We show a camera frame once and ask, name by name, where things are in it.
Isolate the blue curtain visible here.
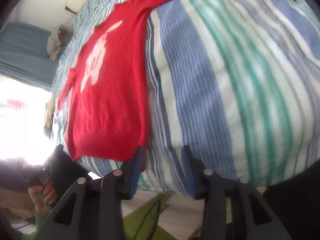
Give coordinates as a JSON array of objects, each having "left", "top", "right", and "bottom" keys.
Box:
[{"left": 0, "top": 21, "right": 60, "bottom": 91}]

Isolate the pile of clothes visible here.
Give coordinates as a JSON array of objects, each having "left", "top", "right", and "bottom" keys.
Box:
[{"left": 47, "top": 25, "right": 73, "bottom": 61}]

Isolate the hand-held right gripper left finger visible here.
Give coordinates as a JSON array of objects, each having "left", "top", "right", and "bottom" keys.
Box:
[{"left": 35, "top": 146, "right": 147, "bottom": 240}]

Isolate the striped bed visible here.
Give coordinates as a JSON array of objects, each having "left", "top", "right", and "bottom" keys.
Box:
[{"left": 49, "top": 0, "right": 320, "bottom": 198}]

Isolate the person's left hand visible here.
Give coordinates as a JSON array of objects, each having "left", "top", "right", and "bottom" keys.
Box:
[{"left": 27, "top": 174, "right": 58, "bottom": 213}]

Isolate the green floor mat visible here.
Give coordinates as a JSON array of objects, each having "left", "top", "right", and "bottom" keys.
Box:
[{"left": 35, "top": 194, "right": 203, "bottom": 240}]

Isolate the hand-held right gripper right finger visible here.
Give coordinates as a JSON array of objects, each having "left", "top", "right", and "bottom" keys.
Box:
[{"left": 181, "top": 145, "right": 292, "bottom": 240}]

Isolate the red knit sweater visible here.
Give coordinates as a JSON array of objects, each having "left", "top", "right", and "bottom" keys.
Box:
[{"left": 55, "top": 0, "right": 298, "bottom": 173}]

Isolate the black cable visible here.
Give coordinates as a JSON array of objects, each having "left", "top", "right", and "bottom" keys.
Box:
[{"left": 135, "top": 199, "right": 162, "bottom": 240}]

